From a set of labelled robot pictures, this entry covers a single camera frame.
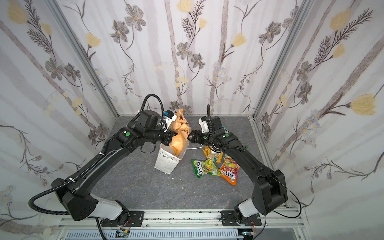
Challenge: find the yellow chips snack bag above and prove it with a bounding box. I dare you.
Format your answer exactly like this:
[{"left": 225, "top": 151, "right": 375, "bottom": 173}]
[{"left": 203, "top": 146, "right": 224, "bottom": 164}]

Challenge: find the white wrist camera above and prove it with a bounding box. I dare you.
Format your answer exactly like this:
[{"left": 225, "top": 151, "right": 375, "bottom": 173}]
[
  {"left": 164, "top": 110, "right": 177, "bottom": 132},
  {"left": 199, "top": 116, "right": 210, "bottom": 133}
]

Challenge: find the cartoon animal paper bag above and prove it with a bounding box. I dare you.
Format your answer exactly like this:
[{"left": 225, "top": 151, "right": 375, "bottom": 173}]
[{"left": 154, "top": 142, "right": 203, "bottom": 175}]

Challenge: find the green yellow snack bag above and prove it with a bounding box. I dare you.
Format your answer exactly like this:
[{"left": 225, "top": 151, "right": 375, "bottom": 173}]
[{"left": 191, "top": 158, "right": 221, "bottom": 179}]

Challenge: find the tan paper bag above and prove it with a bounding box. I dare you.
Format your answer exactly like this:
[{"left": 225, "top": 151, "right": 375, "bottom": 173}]
[{"left": 169, "top": 108, "right": 190, "bottom": 156}]

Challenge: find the orange candy snack bag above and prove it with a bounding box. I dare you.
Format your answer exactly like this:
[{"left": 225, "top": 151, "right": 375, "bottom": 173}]
[{"left": 219, "top": 154, "right": 240, "bottom": 186}]

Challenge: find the aluminium corner post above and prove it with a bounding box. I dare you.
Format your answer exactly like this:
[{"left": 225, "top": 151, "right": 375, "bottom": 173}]
[
  {"left": 45, "top": 0, "right": 120, "bottom": 118},
  {"left": 252, "top": 0, "right": 315, "bottom": 119}
]

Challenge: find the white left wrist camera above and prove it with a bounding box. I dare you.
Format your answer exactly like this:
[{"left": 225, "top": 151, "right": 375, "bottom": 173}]
[{"left": 164, "top": 110, "right": 177, "bottom": 132}]

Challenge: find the aluminium right corner post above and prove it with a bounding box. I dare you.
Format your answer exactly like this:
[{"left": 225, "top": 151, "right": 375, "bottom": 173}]
[{"left": 252, "top": 0, "right": 315, "bottom": 119}]

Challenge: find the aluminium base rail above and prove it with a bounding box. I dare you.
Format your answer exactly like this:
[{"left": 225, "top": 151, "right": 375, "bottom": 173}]
[{"left": 56, "top": 208, "right": 307, "bottom": 240}]

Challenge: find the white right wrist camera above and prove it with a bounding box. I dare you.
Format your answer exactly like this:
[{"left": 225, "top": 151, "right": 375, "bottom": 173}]
[{"left": 199, "top": 116, "right": 210, "bottom": 133}]

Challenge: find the aluminium left corner post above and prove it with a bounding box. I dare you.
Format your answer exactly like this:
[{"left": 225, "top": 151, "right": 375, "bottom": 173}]
[{"left": 45, "top": 0, "right": 120, "bottom": 118}]

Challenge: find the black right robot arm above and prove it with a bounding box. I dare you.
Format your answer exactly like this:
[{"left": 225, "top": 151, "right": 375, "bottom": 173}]
[{"left": 188, "top": 105, "right": 294, "bottom": 225}]

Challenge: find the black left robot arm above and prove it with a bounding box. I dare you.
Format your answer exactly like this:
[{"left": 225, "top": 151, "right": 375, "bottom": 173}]
[{"left": 28, "top": 94, "right": 176, "bottom": 226}]

